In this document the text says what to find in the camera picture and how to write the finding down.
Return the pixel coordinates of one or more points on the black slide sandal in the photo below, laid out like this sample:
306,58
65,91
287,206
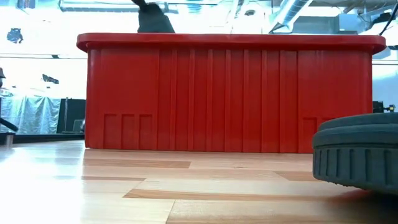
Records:
154,21
357,149

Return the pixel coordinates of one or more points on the pale blue tarp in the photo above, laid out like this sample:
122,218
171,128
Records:
34,115

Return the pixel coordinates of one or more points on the black aluminium table frame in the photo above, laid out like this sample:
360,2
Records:
46,138

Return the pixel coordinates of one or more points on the black equipment stand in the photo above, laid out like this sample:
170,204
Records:
381,107

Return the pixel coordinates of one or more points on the dark wall-mounted object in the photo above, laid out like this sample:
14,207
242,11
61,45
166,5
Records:
50,79
15,35

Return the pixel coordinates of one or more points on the silver ventilation duct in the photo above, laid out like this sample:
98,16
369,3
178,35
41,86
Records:
292,12

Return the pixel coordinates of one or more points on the red plastic bin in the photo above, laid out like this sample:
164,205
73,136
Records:
217,93

